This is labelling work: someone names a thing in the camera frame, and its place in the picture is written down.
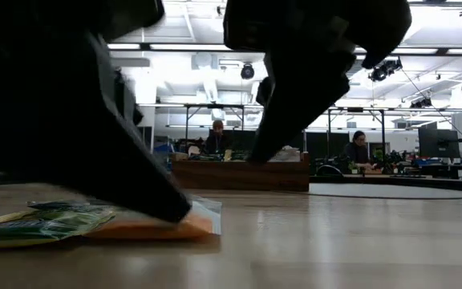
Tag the black computer monitor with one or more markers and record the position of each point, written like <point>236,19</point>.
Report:
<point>147,138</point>

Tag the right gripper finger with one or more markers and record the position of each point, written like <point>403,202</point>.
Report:
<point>319,88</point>
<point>279,92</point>

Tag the black aluminium table frame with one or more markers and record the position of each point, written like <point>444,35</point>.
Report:
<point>435,184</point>

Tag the brown wooden compartment tray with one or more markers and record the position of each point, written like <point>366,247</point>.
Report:
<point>239,176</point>

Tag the person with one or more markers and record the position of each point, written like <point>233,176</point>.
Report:
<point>217,138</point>
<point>358,150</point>

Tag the black monitor on arm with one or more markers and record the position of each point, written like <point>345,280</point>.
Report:
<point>438,142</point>

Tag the orange and white tea bag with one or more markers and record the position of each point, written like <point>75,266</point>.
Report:
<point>287,154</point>
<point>155,230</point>

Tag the black metal rig frame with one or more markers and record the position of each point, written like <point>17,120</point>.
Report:
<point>355,109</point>
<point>215,106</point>

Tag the black ceiling spotlight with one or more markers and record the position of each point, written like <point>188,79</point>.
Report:
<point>247,71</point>
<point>421,103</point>
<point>385,69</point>

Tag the cluttered office desk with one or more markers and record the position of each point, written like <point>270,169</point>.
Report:
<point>415,162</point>

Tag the round grey mat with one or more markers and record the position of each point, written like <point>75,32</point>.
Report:
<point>391,190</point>

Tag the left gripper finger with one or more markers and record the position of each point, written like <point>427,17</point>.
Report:
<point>128,96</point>
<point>114,160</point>

